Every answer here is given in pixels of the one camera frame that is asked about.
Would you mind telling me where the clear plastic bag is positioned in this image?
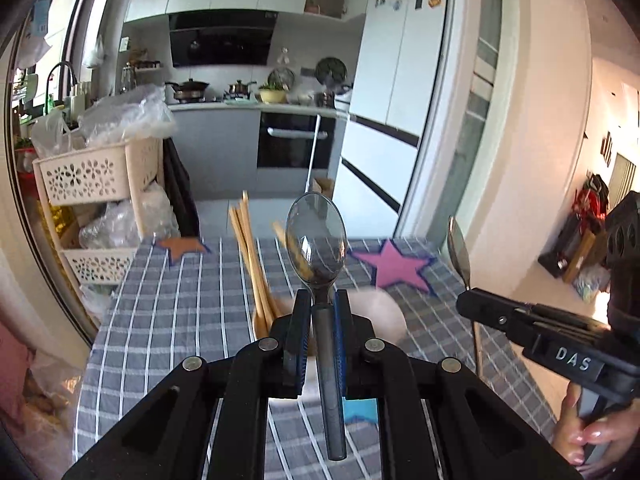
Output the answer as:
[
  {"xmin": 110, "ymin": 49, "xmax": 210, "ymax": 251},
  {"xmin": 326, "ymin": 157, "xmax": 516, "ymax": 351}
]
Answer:
[{"xmin": 80, "ymin": 85, "xmax": 177, "ymax": 142}]

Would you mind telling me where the kitchen faucet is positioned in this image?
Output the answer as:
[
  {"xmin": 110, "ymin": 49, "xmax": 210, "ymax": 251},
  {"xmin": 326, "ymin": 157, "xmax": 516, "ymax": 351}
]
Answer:
[{"xmin": 47, "ymin": 61, "xmax": 79, "ymax": 111}]

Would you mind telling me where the cardboard box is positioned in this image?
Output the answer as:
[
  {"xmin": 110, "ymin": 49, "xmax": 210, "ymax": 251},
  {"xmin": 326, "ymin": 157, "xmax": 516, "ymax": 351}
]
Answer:
[{"xmin": 312, "ymin": 177, "xmax": 335, "ymax": 204}]

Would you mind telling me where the small steel spoon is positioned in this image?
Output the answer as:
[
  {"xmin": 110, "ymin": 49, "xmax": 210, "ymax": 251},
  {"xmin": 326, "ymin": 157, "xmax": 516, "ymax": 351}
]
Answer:
[{"xmin": 446, "ymin": 216, "xmax": 485, "ymax": 378}]

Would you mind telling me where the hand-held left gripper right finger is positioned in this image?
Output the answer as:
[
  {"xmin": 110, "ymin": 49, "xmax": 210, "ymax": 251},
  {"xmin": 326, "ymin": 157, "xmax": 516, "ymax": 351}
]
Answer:
[{"xmin": 336, "ymin": 290, "xmax": 583, "ymax": 480}]

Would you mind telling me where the dark wok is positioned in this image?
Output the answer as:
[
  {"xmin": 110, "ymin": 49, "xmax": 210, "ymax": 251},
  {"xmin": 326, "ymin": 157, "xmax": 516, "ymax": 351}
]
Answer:
[{"xmin": 165, "ymin": 78, "xmax": 211, "ymax": 102}]

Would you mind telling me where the pile of bags and boxes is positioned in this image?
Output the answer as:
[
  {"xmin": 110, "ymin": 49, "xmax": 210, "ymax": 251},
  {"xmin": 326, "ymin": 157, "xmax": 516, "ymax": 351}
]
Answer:
[{"xmin": 537, "ymin": 175, "xmax": 613, "ymax": 303}]

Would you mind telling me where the cream plastic utensil holder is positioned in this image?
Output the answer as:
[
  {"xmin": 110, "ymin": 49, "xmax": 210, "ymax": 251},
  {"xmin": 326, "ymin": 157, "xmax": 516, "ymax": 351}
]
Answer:
[{"xmin": 251, "ymin": 290, "xmax": 408, "ymax": 401}]

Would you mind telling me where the round dark pan lid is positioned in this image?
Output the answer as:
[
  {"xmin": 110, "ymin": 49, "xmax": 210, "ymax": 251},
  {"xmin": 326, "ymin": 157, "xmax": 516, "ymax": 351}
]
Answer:
[{"xmin": 315, "ymin": 57, "xmax": 349, "ymax": 86}]

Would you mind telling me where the yellow-green basin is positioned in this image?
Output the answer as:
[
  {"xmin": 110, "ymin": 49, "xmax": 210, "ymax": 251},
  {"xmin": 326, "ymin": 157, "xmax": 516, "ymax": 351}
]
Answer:
[{"xmin": 257, "ymin": 85, "xmax": 289, "ymax": 105}]

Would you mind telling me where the black built-in oven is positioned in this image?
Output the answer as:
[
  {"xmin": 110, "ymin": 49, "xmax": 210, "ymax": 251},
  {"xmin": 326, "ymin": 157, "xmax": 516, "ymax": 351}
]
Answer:
[{"xmin": 257, "ymin": 112, "xmax": 337, "ymax": 171}]

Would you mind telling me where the cream plastic storage rack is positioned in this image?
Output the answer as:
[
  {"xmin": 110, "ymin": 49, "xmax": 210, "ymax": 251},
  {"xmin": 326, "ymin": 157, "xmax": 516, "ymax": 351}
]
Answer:
[{"xmin": 32, "ymin": 135, "xmax": 166, "ymax": 286}]

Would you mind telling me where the white mop handle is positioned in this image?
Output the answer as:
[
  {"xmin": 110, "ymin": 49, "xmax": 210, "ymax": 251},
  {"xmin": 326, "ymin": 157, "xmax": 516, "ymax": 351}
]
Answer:
[{"xmin": 304, "ymin": 115, "xmax": 322, "ymax": 196}]

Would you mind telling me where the black range hood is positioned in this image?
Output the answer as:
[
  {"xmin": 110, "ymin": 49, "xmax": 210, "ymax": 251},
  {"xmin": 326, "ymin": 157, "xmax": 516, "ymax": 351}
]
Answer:
[{"xmin": 169, "ymin": 10, "xmax": 279, "ymax": 68}]

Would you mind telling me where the black handled steel spoon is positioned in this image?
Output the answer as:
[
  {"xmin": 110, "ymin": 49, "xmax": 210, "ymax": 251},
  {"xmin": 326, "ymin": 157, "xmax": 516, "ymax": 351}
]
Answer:
[{"xmin": 285, "ymin": 192, "xmax": 348, "ymax": 462}]

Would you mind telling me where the grey checked tablecloth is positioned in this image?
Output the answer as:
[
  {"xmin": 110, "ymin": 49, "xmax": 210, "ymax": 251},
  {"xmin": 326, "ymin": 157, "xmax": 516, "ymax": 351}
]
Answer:
[{"xmin": 75, "ymin": 235, "xmax": 558, "ymax": 480}]

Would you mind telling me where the yellow dotted bamboo chopstick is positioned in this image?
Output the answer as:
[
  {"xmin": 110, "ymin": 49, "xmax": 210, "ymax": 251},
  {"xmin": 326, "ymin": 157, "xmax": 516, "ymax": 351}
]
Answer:
[{"xmin": 271, "ymin": 220, "xmax": 291, "ymax": 253}]

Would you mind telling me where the crumpled plastic bag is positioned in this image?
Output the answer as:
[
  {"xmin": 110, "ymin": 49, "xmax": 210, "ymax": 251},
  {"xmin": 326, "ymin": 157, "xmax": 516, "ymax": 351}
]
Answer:
[{"xmin": 79, "ymin": 184, "xmax": 177, "ymax": 251}]

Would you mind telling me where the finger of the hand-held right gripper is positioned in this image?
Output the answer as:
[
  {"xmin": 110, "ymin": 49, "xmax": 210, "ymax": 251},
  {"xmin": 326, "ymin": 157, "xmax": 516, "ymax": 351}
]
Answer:
[{"xmin": 456, "ymin": 287, "xmax": 611, "ymax": 348}]

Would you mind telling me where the person's right hand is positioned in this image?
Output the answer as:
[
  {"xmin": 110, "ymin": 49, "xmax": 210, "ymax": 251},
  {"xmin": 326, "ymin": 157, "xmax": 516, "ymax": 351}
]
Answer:
[{"xmin": 552, "ymin": 385, "xmax": 640, "ymax": 466}]

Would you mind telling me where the white refrigerator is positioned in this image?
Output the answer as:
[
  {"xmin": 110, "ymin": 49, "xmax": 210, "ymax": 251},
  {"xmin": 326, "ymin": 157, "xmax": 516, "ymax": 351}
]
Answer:
[{"xmin": 332, "ymin": 0, "xmax": 451, "ymax": 217}]

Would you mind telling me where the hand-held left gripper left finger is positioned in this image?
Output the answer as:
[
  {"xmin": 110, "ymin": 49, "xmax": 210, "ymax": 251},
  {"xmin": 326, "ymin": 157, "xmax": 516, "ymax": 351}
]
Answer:
[{"xmin": 62, "ymin": 290, "xmax": 312, "ymax": 480}]

